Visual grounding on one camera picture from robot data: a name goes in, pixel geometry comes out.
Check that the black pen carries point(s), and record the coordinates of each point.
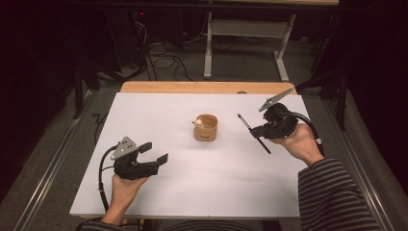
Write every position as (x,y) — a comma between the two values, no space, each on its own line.
(245,122)

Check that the black stand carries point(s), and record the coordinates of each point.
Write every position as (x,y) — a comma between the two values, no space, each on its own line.
(78,93)
(341,96)

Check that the metal floor rail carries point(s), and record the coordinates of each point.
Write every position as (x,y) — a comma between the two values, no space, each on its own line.
(51,166)
(362,166)

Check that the person's right hand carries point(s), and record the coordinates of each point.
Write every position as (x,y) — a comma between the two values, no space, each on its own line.
(300,144)

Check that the wooden cup with animal figure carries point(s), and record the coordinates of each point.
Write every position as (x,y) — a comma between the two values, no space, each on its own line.
(206,130)

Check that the white metal desk frame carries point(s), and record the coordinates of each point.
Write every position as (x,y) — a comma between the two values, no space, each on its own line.
(247,28)

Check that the person's left hand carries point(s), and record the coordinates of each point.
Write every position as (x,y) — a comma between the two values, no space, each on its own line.
(126,192)

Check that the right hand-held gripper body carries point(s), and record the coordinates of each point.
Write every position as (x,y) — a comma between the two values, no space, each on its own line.
(282,123)

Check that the white board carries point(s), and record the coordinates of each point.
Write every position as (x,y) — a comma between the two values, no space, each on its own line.
(198,186)

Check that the wooden table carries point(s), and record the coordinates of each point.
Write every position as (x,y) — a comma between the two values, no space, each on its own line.
(208,87)

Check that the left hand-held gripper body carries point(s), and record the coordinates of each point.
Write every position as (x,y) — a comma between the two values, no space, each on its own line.
(134,168)

